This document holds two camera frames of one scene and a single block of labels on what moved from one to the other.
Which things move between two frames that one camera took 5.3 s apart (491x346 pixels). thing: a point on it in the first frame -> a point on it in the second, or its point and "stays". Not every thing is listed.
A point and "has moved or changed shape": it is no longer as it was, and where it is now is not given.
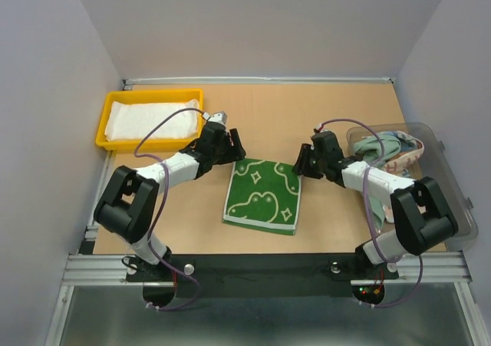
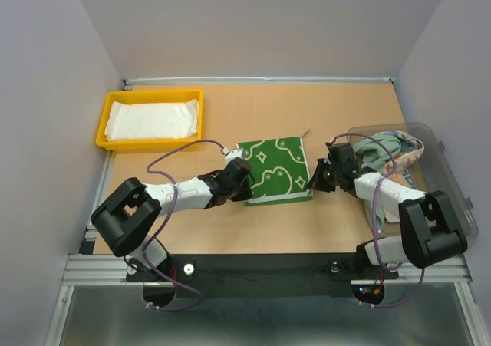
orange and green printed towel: [412, 147] stays
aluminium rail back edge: [128, 82] stays
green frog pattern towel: [264, 195] has moved or changed shape
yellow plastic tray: [147, 145] stays
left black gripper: [235, 153] -> [246, 192]
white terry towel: [131, 120] stays
